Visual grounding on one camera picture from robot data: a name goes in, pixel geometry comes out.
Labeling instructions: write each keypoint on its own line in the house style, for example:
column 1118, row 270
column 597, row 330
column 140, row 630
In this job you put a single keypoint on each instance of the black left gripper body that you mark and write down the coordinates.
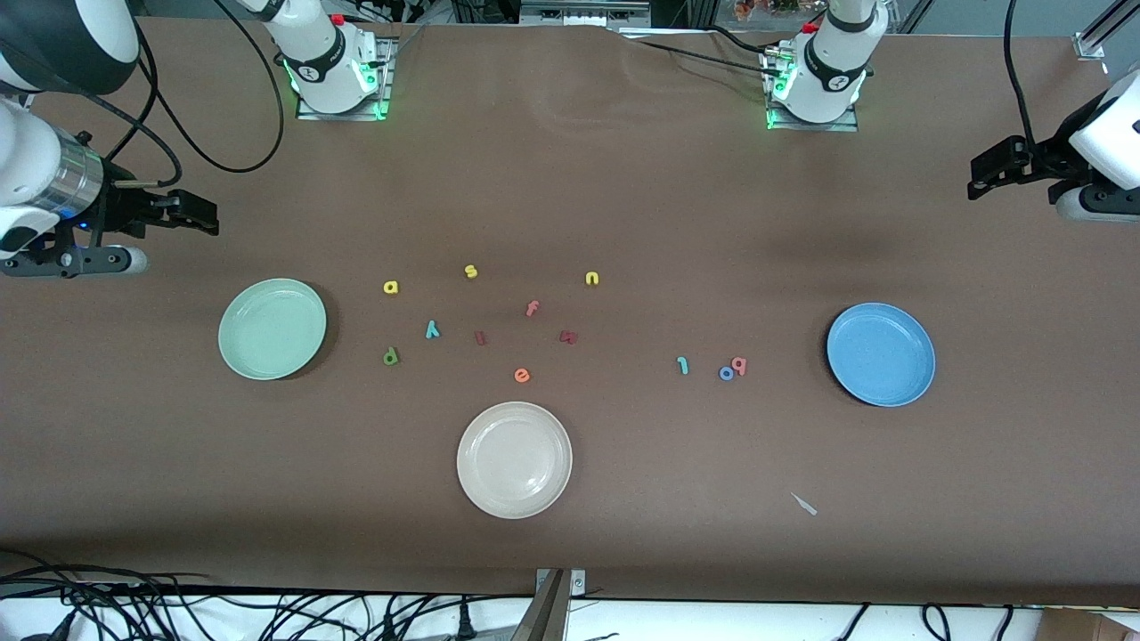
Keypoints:
column 1047, row 161

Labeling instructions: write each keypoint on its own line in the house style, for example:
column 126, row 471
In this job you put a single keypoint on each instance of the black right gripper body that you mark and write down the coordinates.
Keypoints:
column 118, row 212

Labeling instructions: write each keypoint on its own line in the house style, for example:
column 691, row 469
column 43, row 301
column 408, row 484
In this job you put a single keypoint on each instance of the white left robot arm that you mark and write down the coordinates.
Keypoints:
column 833, row 71

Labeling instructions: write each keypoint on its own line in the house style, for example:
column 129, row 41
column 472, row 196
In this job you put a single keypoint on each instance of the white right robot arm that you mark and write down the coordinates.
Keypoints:
column 325, row 62

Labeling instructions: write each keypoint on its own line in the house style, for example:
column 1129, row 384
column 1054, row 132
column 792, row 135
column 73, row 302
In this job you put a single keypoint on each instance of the green plate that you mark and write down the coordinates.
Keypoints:
column 272, row 329

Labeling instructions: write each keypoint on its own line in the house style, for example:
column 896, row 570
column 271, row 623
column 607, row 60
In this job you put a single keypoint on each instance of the blue plate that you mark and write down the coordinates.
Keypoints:
column 881, row 354

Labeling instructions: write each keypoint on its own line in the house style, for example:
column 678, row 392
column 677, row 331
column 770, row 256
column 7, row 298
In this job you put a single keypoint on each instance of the white paper scrap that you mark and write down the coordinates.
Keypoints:
column 805, row 505

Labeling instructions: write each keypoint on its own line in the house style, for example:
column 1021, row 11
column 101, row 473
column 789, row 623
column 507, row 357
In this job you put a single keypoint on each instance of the beige plate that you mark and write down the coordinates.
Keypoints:
column 514, row 460

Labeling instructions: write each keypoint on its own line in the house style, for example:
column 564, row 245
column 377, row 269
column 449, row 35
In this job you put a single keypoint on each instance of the cardboard box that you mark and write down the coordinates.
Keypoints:
column 1091, row 625

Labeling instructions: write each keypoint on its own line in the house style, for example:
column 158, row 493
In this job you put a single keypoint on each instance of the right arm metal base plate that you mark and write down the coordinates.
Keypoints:
column 343, row 111

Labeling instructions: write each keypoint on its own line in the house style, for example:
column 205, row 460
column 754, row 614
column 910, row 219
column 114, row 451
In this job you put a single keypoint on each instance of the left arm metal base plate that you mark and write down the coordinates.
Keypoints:
column 810, row 125

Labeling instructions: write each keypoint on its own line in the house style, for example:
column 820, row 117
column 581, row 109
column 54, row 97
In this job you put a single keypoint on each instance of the aluminium frame profile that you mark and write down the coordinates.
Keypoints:
column 583, row 12

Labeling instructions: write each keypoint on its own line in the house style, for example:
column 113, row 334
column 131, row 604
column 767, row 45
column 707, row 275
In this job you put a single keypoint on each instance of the metal table bracket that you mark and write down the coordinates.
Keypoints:
column 548, row 610

